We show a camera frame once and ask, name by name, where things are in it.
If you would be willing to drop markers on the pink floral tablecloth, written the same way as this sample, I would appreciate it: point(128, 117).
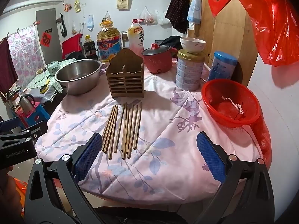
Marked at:
point(168, 149)

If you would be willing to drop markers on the red electric pot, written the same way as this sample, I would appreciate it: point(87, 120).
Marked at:
point(156, 60)

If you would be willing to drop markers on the white plastic bag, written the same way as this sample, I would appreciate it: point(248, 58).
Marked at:
point(163, 18)

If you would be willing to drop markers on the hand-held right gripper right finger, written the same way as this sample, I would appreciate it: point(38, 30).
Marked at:
point(210, 156)

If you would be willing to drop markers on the white ceramic bowl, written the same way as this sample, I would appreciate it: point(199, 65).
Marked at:
point(192, 45)

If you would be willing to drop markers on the blue lidded canister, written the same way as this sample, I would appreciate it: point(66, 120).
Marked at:
point(222, 67)

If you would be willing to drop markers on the pink floral curtain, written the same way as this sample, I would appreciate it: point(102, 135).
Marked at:
point(25, 53)

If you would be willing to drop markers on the red plastic bag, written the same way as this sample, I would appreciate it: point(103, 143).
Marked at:
point(273, 28)

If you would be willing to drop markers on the row of wooden chopsticks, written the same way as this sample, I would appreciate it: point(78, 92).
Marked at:
point(109, 130)

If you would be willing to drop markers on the blue face mask pack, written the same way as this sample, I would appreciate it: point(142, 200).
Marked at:
point(195, 9)

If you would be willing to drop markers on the dark soy sauce bottle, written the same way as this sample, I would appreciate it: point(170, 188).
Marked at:
point(90, 47)

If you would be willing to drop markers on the blue plastic stool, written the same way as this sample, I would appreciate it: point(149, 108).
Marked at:
point(38, 117)

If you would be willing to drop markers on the white pink drink bottle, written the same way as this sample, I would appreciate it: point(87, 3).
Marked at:
point(136, 39)

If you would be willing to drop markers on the grey door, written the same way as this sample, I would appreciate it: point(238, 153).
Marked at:
point(45, 21)

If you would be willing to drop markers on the clear plastic bag with food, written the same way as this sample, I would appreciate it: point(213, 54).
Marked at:
point(147, 17)

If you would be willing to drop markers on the small hanging toy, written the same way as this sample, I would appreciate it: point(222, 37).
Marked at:
point(67, 7)

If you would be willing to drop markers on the stainless steel bowl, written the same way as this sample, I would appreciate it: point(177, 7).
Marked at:
point(77, 79)

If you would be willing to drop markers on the yellow snack packet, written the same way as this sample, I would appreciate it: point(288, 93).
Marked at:
point(77, 5)

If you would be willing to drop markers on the plywood board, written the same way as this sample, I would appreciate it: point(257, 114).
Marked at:
point(224, 35)

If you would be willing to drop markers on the wooden chopstick holder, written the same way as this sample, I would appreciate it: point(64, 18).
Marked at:
point(125, 79)

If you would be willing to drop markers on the dark floral hanging cloth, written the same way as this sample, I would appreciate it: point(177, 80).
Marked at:
point(178, 7)

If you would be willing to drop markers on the orange cardboard box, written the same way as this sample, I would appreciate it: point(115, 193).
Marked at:
point(21, 196)

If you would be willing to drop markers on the steel electric kettle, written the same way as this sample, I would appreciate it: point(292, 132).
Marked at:
point(26, 103)

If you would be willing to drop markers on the yellow cooking oil bottle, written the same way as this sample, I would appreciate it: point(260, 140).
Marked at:
point(109, 44)

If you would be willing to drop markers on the red plastic colander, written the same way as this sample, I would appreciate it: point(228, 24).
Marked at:
point(224, 119)

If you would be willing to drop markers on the black cloth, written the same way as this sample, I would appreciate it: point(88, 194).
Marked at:
point(171, 42)

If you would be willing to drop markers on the black hanging bag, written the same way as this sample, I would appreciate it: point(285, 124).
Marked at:
point(62, 25)

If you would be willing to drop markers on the small white rice cooker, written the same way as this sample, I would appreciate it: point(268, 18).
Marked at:
point(53, 68)

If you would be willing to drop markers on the green patterned tablecloth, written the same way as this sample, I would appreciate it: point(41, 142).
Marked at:
point(38, 81)

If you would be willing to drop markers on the yellow round object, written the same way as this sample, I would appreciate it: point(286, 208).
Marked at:
point(44, 89)

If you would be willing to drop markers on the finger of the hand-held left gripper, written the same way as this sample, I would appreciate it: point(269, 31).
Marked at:
point(28, 134)

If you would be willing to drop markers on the dark red cloth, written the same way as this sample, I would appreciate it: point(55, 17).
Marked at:
point(7, 67)

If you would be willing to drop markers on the beige tote bag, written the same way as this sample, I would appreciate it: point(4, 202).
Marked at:
point(122, 2)

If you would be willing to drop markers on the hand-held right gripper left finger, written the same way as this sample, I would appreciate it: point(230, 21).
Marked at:
point(87, 158)

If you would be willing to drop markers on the small face mask pack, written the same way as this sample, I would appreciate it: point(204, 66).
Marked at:
point(90, 22)

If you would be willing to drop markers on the gold lidded milk powder tin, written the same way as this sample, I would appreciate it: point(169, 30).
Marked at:
point(189, 72)

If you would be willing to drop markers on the small metal teapot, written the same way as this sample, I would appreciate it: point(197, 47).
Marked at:
point(11, 96)

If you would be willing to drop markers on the red paper door decoration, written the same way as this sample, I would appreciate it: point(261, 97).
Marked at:
point(45, 39)

